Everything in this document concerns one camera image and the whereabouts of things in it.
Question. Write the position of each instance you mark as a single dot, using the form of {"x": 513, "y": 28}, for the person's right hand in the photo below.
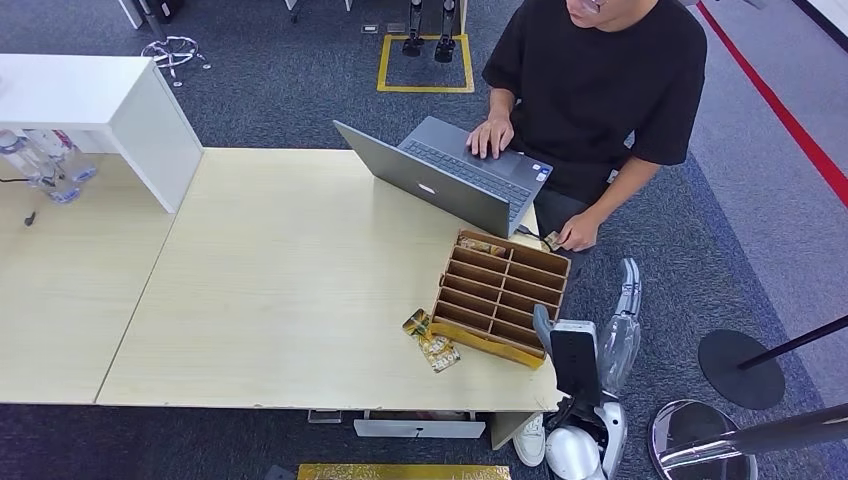
{"x": 491, "y": 137}

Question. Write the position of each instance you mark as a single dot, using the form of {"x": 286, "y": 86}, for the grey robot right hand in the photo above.
{"x": 623, "y": 351}

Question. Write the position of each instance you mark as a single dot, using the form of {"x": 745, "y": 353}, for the person's left hand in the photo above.
{"x": 580, "y": 232}

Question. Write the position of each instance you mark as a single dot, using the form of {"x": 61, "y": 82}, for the person's left forearm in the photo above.
{"x": 626, "y": 189}

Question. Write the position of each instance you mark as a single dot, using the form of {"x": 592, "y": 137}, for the person's right forearm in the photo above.
{"x": 501, "y": 104}

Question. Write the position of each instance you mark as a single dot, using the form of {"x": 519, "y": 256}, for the gold card in sleeve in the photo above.
{"x": 482, "y": 246}

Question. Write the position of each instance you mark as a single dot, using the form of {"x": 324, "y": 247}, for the wooden slotted card organizer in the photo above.
{"x": 484, "y": 291}

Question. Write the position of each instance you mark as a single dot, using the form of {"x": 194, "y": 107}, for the person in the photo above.
{"x": 596, "y": 86}

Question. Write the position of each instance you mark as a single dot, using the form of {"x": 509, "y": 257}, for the gold card with lettering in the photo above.
{"x": 442, "y": 354}

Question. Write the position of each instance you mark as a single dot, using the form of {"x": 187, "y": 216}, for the gold green patterned card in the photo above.
{"x": 417, "y": 322}

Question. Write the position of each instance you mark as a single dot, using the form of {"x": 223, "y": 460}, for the grey open laptop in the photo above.
{"x": 430, "y": 182}

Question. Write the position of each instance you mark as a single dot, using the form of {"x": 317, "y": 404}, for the chrome round stand base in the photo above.
{"x": 696, "y": 424}

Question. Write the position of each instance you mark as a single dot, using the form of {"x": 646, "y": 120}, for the black robot leg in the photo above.
{"x": 414, "y": 36}
{"x": 445, "y": 43}

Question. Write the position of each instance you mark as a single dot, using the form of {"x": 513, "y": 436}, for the black round stanchion base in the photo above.
{"x": 735, "y": 378}

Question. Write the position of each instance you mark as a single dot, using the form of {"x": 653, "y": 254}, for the white sneaker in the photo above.
{"x": 530, "y": 442}

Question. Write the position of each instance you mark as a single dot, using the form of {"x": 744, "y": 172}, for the metal floor outlet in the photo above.
{"x": 370, "y": 28}
{"x": 396, "y": 27}

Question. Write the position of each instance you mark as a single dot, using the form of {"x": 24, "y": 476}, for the grey metal stand pole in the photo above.
{"x": 775, "y": 434}

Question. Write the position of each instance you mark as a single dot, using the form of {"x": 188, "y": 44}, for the black stanchion pole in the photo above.
{"x": 802, "y": 340}

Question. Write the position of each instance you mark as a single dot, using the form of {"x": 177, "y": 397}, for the white under-desk drawer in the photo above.
{"x": 418, "y": 428}

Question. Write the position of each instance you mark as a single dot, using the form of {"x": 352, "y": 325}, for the gold floor mat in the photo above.
{"x": 404, "y": 472}

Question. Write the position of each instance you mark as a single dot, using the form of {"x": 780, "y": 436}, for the chrome star chair base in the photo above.
{"x": 173, "y": 52}

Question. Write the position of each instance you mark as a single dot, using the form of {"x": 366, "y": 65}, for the dark grey floor object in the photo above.
{"x": 278, "y": 474}

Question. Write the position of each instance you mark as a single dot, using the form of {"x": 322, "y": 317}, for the white desk shelf riser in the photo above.
{"x": 99, "y": 93}

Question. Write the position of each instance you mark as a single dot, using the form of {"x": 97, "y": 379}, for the clear plastic water bottle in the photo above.
{"x": 40, "y": 175}
{"x": 69, "y": 159}

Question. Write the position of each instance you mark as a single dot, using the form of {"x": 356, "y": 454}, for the small black desk object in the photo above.
{"x": 30, "y": 218}

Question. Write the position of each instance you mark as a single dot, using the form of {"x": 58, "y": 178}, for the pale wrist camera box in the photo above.
{"x": 575, "y": 361}

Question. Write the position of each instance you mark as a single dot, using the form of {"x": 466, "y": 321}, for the clear acrylic bracket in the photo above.
{"x": 324, "y": 416}

